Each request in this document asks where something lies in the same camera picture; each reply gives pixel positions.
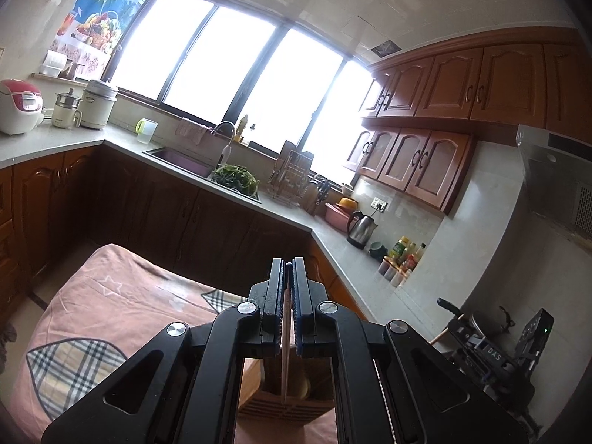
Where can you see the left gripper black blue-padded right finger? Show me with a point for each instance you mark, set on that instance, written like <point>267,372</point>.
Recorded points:
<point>390,384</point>

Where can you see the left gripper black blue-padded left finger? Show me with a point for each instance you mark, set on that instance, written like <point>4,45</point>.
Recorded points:
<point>183,386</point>

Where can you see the black wok pan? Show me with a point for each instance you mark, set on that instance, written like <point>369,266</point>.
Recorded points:
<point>475,323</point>

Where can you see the wooden utensil holder box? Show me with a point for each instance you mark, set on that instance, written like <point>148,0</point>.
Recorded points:
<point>309,395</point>

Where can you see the pink patterned tablecloth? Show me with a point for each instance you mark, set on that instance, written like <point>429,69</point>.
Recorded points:
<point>108,309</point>

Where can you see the condiment bottles group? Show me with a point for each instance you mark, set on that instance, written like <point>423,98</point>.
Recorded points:
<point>401,260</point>

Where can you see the green mug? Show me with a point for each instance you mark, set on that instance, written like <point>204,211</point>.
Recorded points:
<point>378,251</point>

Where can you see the stainless electric kettle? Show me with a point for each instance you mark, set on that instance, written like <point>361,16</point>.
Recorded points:
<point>360,228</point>

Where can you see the pink plastic basin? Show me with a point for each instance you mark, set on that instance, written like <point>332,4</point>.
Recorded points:
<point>337,217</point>

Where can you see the steel range hood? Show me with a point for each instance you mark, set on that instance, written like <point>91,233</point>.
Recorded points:
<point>557,175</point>

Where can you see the green vegetables in sink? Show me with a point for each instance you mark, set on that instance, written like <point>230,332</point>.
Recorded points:
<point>236,177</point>

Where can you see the metal dish rack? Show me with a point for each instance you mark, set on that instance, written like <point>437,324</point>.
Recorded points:
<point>291,174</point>

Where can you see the chrome sink faucet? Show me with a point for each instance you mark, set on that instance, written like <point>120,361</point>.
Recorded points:
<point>226,129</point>

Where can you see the small cream electric pot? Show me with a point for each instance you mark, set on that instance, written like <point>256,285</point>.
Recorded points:
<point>66,113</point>

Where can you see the large cream cooker pot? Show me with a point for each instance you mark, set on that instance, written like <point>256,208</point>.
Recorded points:
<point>96,104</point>

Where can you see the white red rice cooker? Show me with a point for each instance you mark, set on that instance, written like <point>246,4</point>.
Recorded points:
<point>21,106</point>

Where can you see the fruit poster window blind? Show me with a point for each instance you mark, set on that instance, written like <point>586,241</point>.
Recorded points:
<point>91,32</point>

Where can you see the wall power socket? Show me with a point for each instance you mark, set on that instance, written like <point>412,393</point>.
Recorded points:
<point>378,204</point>

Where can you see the clear jug green handle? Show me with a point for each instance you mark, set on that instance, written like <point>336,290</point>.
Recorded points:
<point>145,130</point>

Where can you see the upper wooden wall cabinets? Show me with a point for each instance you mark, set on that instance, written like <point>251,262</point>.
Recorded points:
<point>426,109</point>

